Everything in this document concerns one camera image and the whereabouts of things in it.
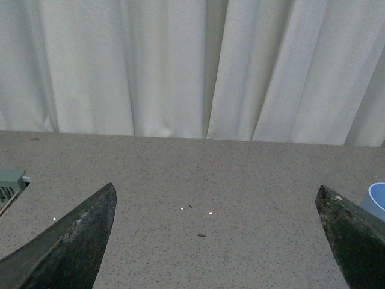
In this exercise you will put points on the white pleated curtain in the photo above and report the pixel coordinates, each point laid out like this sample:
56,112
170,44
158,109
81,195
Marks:
275,71

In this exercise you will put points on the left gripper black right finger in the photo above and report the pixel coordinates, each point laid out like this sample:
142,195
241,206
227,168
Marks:
356,239

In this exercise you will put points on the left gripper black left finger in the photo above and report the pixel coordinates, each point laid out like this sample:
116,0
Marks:
67,254

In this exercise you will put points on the grey-green slotted box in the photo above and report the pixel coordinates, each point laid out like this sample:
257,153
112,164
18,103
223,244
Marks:
13,183

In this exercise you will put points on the blue plastic cup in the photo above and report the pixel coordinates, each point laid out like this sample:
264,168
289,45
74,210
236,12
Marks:
374,200

